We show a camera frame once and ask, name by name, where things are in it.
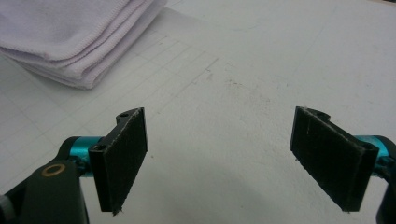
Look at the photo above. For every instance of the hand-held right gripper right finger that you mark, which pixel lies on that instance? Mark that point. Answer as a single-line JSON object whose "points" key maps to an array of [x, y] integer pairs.
{"points": [[333, 161]]}

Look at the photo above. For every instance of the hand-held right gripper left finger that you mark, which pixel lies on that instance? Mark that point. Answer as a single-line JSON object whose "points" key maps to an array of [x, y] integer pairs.
{"points": [[121, 161]]}

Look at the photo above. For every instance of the lilac printed towel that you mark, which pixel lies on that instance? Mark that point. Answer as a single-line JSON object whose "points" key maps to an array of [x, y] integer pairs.
{"points": [[62, 31]]}

